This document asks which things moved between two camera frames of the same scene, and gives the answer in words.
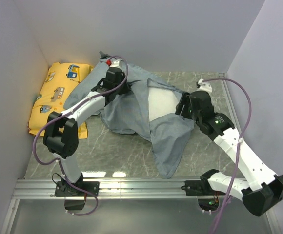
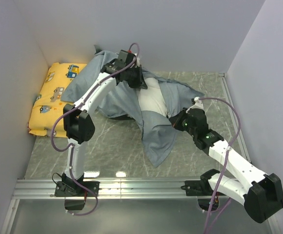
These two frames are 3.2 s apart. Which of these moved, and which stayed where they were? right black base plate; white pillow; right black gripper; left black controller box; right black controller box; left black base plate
Moved: white pillow; right black gripper
Stayed: left black base plate; right black base plate; left black controller box; right black controller box
